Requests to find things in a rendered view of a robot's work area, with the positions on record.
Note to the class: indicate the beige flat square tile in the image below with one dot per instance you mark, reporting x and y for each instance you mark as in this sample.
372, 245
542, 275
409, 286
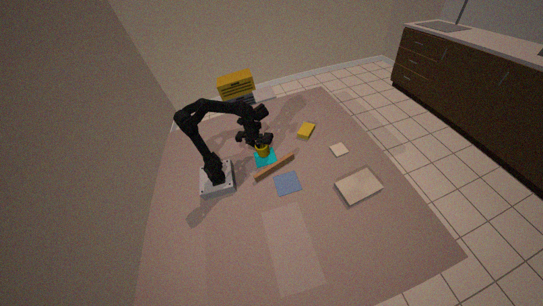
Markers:
339, 149

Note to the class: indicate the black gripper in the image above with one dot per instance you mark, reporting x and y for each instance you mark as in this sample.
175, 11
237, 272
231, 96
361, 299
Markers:
251, 135

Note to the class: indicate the yellow cup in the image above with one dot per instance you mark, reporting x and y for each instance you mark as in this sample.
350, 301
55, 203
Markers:
263, 151

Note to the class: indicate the tan flat rectangular slab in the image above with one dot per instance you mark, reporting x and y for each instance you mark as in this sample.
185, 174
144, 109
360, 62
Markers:
358, 187

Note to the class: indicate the yellow rectangular block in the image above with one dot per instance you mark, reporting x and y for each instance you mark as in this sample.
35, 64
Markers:
306, 130

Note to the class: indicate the long wooden plank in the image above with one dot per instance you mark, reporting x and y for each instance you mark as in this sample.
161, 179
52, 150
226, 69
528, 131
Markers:
273, 167

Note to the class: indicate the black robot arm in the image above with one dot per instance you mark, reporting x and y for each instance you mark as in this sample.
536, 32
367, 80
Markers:
188, 124

